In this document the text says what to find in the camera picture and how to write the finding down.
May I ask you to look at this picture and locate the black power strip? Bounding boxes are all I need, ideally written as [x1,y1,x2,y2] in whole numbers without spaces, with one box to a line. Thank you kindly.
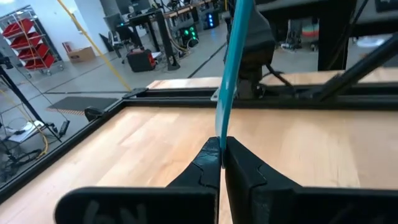
[58,119,72,137]

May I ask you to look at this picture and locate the computer with blue lights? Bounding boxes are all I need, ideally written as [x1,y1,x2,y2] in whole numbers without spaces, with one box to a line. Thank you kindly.
[201,10,221,31]

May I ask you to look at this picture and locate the black desk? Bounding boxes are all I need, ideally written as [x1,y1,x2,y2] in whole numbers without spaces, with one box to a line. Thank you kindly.
[114,9,182,72]

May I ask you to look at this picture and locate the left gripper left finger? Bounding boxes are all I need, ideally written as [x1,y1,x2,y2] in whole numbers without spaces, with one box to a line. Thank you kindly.
[54,136,222,224]

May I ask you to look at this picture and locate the silver rail bracket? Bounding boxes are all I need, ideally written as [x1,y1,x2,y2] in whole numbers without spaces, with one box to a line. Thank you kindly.
[210,88,239,102]

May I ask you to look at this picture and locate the red storage bin rack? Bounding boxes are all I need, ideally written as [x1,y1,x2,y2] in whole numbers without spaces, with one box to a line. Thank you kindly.
[0,8,65,78]

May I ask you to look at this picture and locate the black office chair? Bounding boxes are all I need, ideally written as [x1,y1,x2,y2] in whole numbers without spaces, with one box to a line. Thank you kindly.
[103,12,137,60]

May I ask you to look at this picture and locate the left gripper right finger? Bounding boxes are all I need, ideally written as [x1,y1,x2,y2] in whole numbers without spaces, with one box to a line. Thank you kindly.
[223,136,398,224]

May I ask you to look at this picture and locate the black and red case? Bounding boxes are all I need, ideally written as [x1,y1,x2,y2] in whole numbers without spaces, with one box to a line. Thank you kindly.
[126,47,157,73]

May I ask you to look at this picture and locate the brown cardboard box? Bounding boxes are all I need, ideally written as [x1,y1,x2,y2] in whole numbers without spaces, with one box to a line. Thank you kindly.
[66,46,97,65]

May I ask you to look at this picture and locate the white papers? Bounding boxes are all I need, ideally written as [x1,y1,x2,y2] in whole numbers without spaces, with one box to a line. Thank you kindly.
[4,119,46,144]

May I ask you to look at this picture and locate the black workstation table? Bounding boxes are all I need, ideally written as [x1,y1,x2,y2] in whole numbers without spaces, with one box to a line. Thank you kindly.
[256,0,398,72]

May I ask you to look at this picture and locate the black metal table frame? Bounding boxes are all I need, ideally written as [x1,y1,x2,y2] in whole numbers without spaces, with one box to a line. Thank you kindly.
[0,32,398,205]

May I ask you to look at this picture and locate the black clamp knob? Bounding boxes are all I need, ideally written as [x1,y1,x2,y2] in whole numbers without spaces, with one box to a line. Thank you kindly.
[83,105,106,123]

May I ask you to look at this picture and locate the black tripod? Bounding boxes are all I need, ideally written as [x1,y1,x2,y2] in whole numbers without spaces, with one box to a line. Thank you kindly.
[0,51,63,144]

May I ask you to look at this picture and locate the yellow hanging cable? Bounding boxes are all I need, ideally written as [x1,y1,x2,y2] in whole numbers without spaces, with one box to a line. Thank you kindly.
[57,0,132,91]

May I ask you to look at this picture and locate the computer with green lights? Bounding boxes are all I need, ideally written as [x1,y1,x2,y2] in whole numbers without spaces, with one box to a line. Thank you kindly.
[177,24,200,48]

